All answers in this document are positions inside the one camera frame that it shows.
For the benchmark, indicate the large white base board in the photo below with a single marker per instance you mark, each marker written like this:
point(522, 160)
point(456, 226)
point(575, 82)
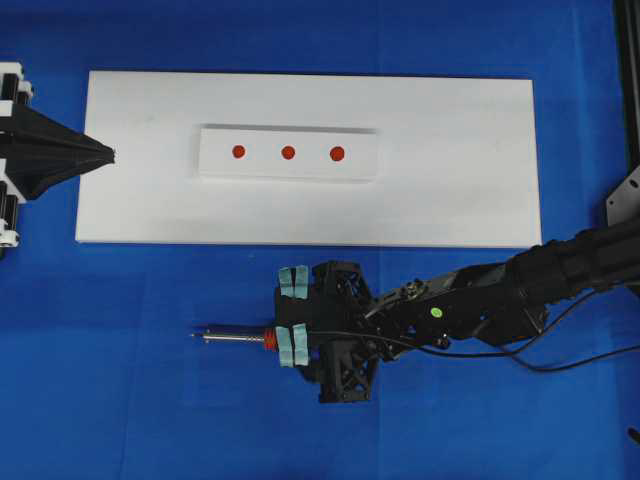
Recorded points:
point(457, 161)

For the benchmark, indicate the black aluminium frame post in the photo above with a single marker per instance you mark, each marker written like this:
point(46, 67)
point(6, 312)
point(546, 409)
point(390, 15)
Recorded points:
point(626, 14)

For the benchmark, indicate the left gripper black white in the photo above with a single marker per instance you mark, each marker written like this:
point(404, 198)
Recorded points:
point(26, 179)

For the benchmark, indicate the small white raised plate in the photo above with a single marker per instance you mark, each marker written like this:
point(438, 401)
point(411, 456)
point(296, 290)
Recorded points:
point(326, 155)

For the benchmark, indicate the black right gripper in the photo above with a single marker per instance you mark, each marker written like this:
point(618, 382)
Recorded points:
point(322, 331)

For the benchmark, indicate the orange handled soldering iron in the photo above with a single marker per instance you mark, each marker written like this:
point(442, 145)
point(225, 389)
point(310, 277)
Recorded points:
point(235, 338)

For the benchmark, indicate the grey metal bracket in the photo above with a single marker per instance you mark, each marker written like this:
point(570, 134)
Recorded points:
point(623, 204)

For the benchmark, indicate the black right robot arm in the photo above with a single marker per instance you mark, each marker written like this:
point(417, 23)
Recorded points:
point(505, 305)

